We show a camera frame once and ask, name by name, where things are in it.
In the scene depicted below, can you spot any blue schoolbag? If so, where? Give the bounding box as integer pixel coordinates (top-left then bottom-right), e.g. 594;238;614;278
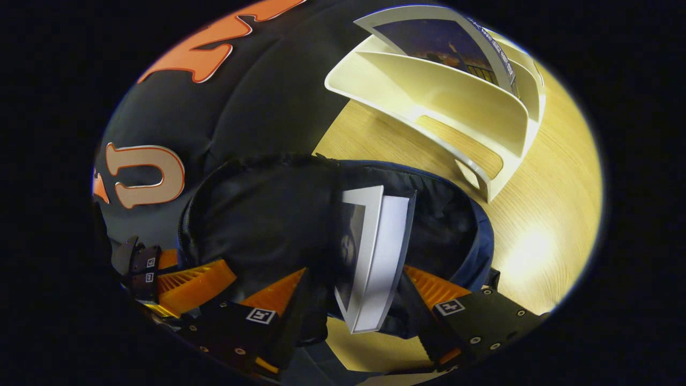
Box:
177;153;502;386

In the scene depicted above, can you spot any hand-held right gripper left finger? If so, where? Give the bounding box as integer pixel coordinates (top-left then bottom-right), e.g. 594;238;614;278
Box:
180;268;329;377

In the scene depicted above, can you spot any white bookshelf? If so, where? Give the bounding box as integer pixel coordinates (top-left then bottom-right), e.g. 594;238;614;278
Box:
324;4;547;203

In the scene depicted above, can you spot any blue cover book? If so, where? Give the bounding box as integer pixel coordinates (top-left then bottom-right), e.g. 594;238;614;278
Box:
372;16;520;100

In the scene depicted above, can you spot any portrait cover book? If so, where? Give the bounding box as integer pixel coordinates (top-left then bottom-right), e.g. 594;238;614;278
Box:
333;185;417;334

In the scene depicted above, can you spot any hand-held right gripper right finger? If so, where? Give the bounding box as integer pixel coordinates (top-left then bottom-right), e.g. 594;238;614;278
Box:
399;265;550;372

